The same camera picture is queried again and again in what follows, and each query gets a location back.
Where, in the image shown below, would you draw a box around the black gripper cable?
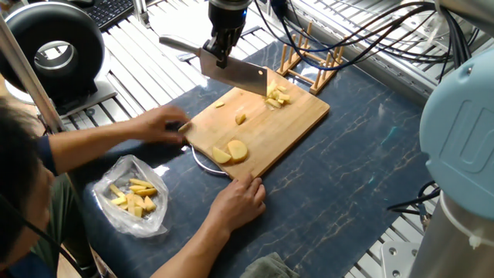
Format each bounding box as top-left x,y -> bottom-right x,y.
251,0 -> 464,86

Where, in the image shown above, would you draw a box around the wooden knife rack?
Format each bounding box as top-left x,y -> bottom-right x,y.
278,22 -> 348,95

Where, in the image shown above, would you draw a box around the black round ring lamp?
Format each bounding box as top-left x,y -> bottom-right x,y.
0,2 -> 117,117

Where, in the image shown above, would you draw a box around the white sheet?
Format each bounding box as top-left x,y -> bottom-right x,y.
149,0 -> 217,63

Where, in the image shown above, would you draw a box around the steel cleaver knife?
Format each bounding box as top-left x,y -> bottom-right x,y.
159,36 -> 269,97

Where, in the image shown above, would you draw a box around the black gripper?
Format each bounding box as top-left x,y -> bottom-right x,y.
202,6 -> 249,67

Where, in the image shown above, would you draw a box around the person's right hand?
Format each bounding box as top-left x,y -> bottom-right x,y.
202,176 -> 267,234

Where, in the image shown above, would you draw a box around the person's right forearm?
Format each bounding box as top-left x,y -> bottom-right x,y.
145,220 -> 223,278

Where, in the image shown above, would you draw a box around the plastic bag of potato sticks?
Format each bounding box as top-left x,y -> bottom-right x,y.
93,154 -> 169,237

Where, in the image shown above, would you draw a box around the grey-green cloth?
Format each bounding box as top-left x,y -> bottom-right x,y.
238,251 -> 300,278

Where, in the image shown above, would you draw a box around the wooden pole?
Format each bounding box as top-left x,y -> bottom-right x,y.
0,15 -> 72,149

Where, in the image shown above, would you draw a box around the black cable with plug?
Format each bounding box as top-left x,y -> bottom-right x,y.
387,181 -> 442,225

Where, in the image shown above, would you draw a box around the dark blue marble mat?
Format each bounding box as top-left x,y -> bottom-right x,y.
73,42 -> 445,278

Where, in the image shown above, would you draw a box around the black keyboard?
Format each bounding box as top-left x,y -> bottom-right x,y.
73,0 -> 138,33

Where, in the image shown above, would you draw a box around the bamboo cutting board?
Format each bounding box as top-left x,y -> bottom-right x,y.
185,68 -> 330,183

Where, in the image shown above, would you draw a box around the person's left hand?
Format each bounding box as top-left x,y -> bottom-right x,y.
127,107 -> 192,146

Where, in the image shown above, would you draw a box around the metal mounting plate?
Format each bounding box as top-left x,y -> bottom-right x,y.
378,239 -> 429,278

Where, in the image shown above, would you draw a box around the olive trousers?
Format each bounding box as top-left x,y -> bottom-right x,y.
46,174 -> 105,278

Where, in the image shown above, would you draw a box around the person's left forearm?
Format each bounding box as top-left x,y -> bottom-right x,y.
42,122 -> 141,175

